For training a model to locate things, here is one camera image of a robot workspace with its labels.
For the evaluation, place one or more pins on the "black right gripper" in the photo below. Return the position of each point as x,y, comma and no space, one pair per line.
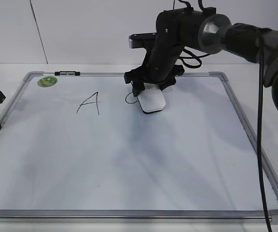
176,29

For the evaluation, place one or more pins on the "white whiteboard eraser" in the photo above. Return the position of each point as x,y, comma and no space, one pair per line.
151,99

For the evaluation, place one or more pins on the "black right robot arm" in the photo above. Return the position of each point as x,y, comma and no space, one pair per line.
254,44

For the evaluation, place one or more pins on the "round green sticker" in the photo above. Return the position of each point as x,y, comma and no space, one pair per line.
47,81

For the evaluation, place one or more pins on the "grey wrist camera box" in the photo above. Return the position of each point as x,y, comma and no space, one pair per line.
143,40

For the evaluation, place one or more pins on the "white whiteboard with grey frame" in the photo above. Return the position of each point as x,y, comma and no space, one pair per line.
83,150

